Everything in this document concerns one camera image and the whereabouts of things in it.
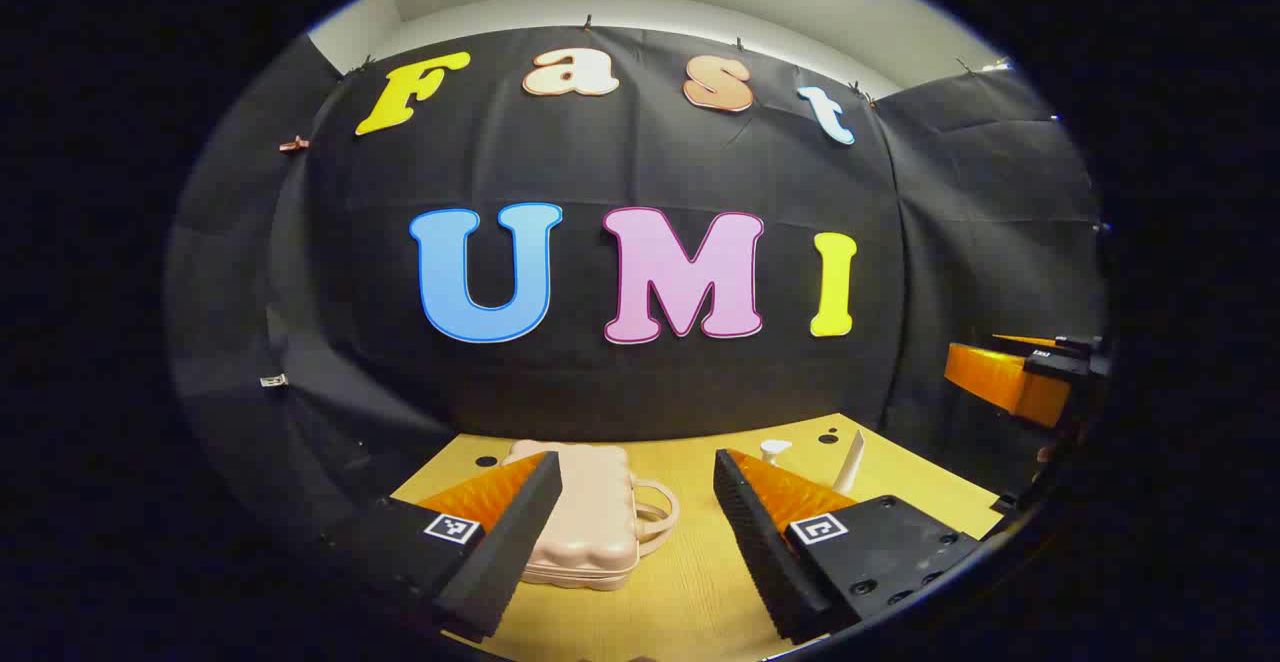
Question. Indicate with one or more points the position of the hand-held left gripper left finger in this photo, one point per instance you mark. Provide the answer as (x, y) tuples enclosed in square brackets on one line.
[(510, 552)]

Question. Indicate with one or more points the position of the copper-coloured clip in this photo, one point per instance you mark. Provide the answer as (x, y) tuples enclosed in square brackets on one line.
[(293, 144)]

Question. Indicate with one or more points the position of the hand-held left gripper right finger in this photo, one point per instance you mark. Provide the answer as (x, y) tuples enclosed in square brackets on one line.
[(760, 562)]

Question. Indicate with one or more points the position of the white squeeze tube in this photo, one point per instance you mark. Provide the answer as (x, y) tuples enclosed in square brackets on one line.
[(852, 467)]

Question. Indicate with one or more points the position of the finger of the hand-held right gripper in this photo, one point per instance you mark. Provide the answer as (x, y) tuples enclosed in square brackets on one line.
[(1065, 357), (1000, 382)]

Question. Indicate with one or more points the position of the black backdrop cloth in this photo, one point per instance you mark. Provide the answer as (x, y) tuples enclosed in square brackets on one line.
[(600, 162)]

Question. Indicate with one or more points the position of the white pump bottle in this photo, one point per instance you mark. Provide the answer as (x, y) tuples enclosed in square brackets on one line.
[(775, 450)]

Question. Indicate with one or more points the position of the pink suitcase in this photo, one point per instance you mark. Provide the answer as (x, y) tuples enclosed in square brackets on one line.
[(590, 522)]

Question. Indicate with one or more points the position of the small silver clip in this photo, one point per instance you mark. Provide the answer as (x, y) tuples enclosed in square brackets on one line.
[(272, 380)]

